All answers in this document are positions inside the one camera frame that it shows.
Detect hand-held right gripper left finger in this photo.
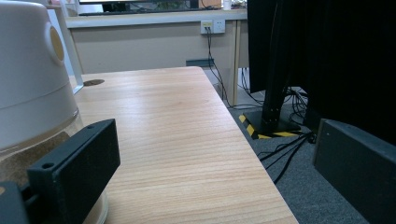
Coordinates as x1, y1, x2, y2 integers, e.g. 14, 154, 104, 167
26, 118, 121, 224

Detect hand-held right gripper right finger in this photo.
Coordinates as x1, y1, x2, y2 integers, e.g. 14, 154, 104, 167
312, 118, 396, 224

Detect white rounded appliance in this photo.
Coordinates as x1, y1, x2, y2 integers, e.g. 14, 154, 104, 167
0, 0, 109, 224

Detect black metal stand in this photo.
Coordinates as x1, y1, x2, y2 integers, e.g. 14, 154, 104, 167
238, 0, 303, 140

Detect black curtain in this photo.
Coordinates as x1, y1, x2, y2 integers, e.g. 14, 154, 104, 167
247, 0, 396, 146

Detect beige desk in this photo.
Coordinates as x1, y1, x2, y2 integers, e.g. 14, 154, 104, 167
64, 8, 250, 106

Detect black keyboard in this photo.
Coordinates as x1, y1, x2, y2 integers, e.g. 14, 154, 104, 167
78, 7, 200, 17

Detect black cable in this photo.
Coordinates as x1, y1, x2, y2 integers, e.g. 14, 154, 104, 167
257, 132, 316, 185
205, 27, 265, 110

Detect grey cable tray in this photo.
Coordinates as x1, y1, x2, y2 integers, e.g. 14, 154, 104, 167
185, 58, 215, 68

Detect white wall socket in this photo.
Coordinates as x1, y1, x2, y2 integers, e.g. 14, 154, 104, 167
200, 19, 226, 35

